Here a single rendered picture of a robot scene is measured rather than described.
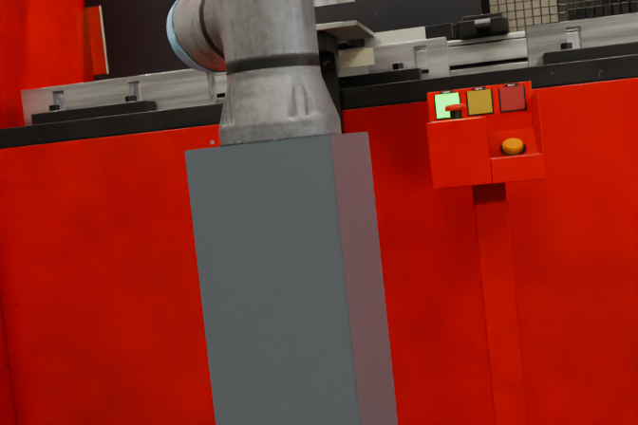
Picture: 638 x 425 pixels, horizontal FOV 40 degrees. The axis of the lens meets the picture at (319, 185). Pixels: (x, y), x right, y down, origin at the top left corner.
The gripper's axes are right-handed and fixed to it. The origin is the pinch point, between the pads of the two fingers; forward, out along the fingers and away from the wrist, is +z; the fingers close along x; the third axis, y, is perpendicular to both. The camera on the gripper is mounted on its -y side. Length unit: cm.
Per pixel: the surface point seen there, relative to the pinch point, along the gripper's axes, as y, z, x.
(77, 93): -77, 28, -80
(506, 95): 1.4, 19.0, -9.2
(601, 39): -11.3, 15.5, 23.6
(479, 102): -0.9, 20.4, -13.7
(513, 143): 11.3, 24.7, -14.3
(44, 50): -111, 24, -83
